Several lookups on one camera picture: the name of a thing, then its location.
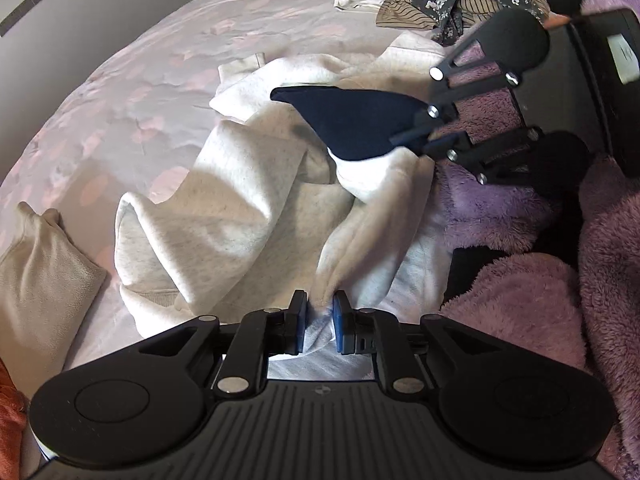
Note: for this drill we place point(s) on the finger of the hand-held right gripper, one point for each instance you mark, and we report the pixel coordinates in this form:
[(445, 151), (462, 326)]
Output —
[(420, 127), (467, 152)]

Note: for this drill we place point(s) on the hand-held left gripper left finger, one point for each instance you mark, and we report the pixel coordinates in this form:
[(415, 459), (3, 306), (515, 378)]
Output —
[(301, 330)]

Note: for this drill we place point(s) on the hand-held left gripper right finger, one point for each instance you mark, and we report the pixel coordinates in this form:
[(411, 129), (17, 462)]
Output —
[(340, 327)]

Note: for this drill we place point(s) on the navy blue cloth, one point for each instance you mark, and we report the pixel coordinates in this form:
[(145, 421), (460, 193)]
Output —
[(350, 120)]

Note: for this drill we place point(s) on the light grey sweatshirt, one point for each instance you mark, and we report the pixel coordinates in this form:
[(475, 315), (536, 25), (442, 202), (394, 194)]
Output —
[(235, 220)]

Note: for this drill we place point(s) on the small white cloth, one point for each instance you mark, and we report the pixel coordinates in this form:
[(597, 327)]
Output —
[(355, 2)]

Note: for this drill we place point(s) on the purple fluffy blanket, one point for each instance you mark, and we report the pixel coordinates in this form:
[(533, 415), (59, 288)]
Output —
[(525, 290)]

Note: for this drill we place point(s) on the beige fleece garment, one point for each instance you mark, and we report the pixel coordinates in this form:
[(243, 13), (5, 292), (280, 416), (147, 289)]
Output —
[(45, 280)]

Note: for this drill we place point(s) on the pink dotted bed sheet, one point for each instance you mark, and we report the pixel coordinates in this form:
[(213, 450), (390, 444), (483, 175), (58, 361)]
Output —
[(125, 85)]

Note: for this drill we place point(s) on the orange cloth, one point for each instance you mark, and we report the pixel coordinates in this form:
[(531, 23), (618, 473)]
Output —
[(10, 410)]

